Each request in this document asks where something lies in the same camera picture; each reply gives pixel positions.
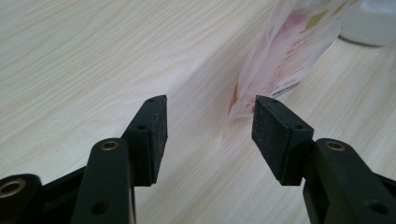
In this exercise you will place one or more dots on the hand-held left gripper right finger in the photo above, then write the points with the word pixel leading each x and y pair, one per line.
pixel 277 143

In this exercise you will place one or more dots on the red and white plastic bag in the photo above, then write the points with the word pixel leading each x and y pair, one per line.
pixel 289 56

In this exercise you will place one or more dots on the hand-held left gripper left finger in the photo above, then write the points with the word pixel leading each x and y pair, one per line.
pixel 146 143

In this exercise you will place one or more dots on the white plastic container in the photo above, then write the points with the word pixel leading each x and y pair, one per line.
pixel 370 25

